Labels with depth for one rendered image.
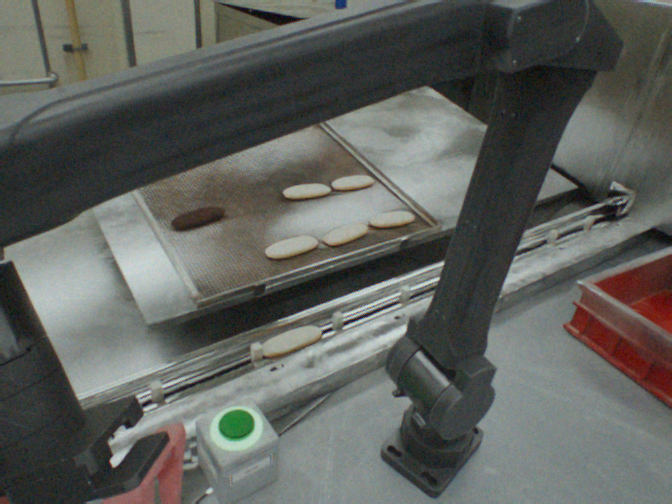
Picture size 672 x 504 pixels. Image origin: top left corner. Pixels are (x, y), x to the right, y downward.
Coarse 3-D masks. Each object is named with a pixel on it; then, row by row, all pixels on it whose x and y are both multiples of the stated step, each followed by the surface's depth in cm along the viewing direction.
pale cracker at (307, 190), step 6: (294, 186) 101; (300, 186) 102; (306, 186) 102; (312, 186) 102; (318, 186) 103; (324, 186) 104; (288, 192) 100; (294, 192) 100; (300, 192) 100; (306, 192) 101; (312, 192) 101; (318, 192) 102; (324, 192) 102; (294, 198) 100; (300, 198) 100
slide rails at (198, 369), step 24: (600, 216) 121; (624, 216) 123; (528, 240) 108; (384, 312) 84; (216, 360) 71; (264, 360) 72; (144, 384) 67; (168, 384) 67; (216, 384) 68; (144, 408) 63
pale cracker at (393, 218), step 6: (378, 216) 99; (384, 216) 99; (390, 216) 100; (396, 216) 100; (402, 216) 100; (408, 216) 101; (372, 222) 98; (378, 222) 98; (384, 222) 98; (390, 222) 98; (396, 222) 99; (402, 222) 99; (408, 222) 100
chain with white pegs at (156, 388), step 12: (612, 216) 124; (552, 240) 109; (528, 252) 106; (408, 288) 86; (432, 288) 92; (408, 300) 87; (336, 312) 79; (372, 312) 85; (336, 324) 79; (252, 348) 71; (252, 360) 73; (156, 384) 64; (192, 384) 69; (156, 396) 64; (168, 396) 67
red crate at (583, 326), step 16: (576, 304) 85; (640, 304) 96; (656, 304) 97; (576, 320) 86; (592, 320) 84; (656, 320) 93; (576, 336) 86; (592, 336) 84; (608, 336) 82; (608, 352) 82; (624, 352) 80; (624, 368) 80; (640, 368) 78; (656, 368) 76; (640, 384) 78; (656, 384) 76
